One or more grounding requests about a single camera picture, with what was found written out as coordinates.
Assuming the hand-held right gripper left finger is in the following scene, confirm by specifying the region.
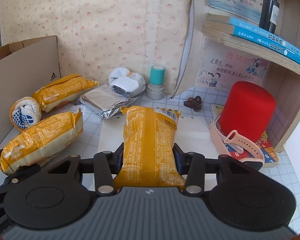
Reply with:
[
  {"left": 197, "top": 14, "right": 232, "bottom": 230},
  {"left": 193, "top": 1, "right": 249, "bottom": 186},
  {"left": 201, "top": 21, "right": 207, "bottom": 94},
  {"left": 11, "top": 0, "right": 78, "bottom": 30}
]
[{"left": 41, "top": 142, "right": 126, "bottom": 197}]

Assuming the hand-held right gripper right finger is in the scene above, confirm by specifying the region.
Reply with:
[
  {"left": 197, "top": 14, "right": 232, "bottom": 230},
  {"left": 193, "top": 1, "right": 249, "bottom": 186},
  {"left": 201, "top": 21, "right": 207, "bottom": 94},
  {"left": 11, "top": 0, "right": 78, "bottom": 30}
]
[{"left": 173, "top": 142, "right": 259, "bottom": 195}]

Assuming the yellow snack packet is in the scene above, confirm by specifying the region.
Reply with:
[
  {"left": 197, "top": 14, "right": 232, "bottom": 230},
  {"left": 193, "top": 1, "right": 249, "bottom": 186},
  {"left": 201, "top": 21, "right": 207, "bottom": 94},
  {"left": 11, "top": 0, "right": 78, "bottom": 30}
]
[
  {"left": 32, "top": 74, "right": 100, "bottom": 113},
  {"left": 113, "top": 106, "right": 186, "bottom": 188},
  {"left": 0, "top": 112, "right": 84, "bottom": 176}
]

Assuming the silver foil packet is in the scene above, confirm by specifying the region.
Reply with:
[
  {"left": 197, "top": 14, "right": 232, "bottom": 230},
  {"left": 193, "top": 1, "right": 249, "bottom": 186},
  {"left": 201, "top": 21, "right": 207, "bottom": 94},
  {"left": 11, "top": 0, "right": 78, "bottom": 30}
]
[{"left": 77, "top": 84, "right": 138, "bottom": 119}]

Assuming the brown cardboard box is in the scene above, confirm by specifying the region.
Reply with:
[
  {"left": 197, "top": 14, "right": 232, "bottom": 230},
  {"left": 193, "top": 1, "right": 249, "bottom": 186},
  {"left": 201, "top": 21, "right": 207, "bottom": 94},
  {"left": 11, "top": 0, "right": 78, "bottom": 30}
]
[{"left": 0, "top": 35, "right": 62, "bottom": 153}]

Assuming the white grid desktop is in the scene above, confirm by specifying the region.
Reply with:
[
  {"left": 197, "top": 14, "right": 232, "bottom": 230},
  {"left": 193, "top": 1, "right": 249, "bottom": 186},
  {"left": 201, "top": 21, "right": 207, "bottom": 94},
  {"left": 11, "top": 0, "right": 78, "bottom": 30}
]
[{"left": 0, "top": 86, "right": 300, "bottom": 230}]

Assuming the small brown figurine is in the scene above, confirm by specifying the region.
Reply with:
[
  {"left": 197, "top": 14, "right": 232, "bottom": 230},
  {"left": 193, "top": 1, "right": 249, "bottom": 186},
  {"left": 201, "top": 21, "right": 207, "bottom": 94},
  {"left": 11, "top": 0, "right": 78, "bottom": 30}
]
[{"left": 184, "top": 95, "right": 203, "bottom": 112}]

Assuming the rolled sock with blue dots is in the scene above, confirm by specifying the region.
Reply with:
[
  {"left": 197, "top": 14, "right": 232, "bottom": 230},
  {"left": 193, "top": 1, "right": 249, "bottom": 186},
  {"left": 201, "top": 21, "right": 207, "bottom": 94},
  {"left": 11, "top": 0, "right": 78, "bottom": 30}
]
[{"left": 9, "top": 96, "right": 42, "bottom": 131}]

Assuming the pink smartwatch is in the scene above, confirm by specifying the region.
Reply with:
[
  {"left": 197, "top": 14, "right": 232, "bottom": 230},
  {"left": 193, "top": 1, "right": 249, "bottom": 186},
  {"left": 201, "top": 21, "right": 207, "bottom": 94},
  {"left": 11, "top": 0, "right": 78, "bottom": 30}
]
[{"left": 209, "top": 120, "right": 265, "bottom": 165}]

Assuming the white rolled sock bundle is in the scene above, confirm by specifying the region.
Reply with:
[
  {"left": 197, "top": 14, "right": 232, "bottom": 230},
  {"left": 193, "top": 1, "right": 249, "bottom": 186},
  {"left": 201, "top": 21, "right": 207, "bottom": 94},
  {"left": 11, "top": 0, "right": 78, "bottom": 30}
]
[{"left": 108, "top": 67, "right": 146, "bottom": 97}]

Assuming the red cylinder speaker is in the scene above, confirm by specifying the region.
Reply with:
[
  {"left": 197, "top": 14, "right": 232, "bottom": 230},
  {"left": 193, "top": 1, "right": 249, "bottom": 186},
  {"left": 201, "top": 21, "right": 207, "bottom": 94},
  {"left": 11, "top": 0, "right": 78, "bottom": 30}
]
[{"left": 219, "top": 81, "right": 276, "bottom": 145}]

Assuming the teal capped stamp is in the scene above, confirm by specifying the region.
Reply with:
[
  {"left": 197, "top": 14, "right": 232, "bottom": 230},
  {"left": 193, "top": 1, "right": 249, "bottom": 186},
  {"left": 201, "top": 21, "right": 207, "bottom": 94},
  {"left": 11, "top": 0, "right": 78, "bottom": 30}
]
[{"left": 146, "top": 65, "right": 165, "bottom": 100}]

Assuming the colourful number puzzle book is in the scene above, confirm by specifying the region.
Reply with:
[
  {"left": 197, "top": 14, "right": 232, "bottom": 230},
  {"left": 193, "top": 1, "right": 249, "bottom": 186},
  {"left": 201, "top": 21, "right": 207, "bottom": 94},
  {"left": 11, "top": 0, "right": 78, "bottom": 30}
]
[{"left": 210, "top": 104, "right": 278, "bottom": 168}]

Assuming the pink cartoon poster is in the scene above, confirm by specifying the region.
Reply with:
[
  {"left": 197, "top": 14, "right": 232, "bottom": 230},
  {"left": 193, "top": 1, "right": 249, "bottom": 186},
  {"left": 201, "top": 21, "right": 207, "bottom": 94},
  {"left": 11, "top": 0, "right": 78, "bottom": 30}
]
[{"left": 195, "top": 50, "right": 269, "bottom": 88}]

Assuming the curled white liner sheet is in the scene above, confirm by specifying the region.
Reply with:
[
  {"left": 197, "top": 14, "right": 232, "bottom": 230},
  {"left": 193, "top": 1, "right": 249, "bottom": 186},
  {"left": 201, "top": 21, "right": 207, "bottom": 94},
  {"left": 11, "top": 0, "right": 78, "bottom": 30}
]
[{"left": 170, "top": 0, "right": 193, "bottom": 99}]

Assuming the wooden bookshelf with posters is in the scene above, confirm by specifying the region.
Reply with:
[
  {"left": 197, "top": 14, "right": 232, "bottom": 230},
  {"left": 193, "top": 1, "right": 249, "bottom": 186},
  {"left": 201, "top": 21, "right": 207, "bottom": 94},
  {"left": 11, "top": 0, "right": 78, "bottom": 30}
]
[{"left": 190, "top": 0, "right": 300, "bottom": 153}]

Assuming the blue cartoon poster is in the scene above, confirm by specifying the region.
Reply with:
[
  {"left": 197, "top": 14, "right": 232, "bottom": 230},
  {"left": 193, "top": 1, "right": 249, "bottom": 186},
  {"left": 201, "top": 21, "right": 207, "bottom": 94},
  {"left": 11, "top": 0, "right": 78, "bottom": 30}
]
[{"left": 206, "top": 0, "right": 273, "bottom": 23}]

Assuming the dark dropper bottle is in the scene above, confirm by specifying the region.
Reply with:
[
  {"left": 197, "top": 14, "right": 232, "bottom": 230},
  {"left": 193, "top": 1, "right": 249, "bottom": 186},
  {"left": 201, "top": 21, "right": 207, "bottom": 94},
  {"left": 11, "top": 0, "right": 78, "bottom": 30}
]
[{"left": 259, "top": 0, "right": 280, "bottom": 34}]

